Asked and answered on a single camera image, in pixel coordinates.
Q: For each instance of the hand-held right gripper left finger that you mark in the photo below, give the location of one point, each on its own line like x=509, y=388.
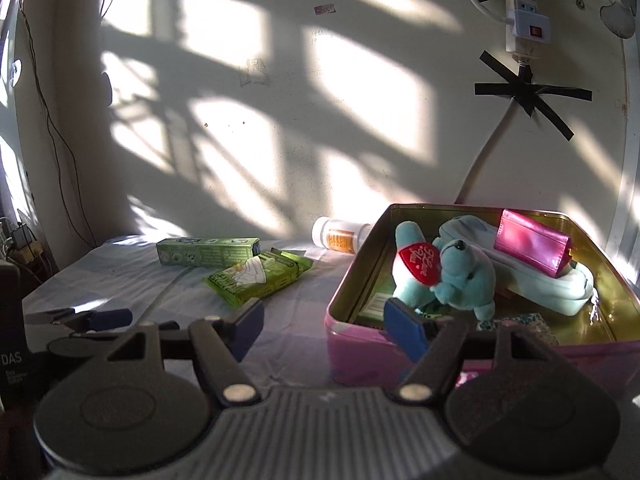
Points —
x=247, y=327

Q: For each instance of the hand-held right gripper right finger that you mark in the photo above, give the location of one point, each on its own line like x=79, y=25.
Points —
x=407, y=327

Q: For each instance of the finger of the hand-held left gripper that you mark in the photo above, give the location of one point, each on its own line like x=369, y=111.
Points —
x=112, y=319

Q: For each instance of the pink biscuit tin box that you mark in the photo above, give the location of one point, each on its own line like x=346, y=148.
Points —
x=360, y=355

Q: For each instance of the teal plush toy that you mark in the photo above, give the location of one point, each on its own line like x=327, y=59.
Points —
x=450, y=280

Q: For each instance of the small patterned tissue pack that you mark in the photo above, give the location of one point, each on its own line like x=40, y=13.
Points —
x=525, y=327

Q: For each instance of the teal fabric pouch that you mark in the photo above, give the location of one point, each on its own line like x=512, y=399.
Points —
x=545, y=285

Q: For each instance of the magenta leather wallet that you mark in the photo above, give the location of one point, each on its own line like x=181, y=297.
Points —
x=532, y=247

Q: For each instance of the green tissue packet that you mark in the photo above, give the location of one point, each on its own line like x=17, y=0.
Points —
x=260, y=275

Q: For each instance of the green toothpaste box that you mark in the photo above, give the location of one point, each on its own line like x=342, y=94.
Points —
x=210, y=252

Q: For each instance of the white pill bottle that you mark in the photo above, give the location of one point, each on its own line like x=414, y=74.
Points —
x=340, y=239

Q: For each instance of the white power strip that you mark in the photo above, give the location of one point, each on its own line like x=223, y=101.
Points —
x=527, y=10

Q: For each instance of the small wall sticker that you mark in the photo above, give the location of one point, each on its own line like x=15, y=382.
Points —
x=325, y=9

